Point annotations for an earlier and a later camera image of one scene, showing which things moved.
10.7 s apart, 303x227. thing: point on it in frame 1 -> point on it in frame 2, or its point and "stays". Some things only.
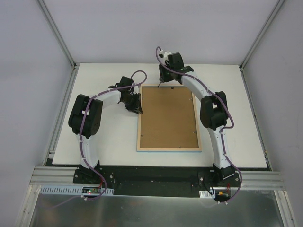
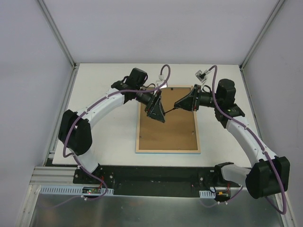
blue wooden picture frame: (169, 122) stays
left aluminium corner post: (56, 31) stays
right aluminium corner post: (275, 12) stays
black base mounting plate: (158, 181) stays
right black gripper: (164, 76) -> (195, 98)
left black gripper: (133, 102) -> (153, 102)
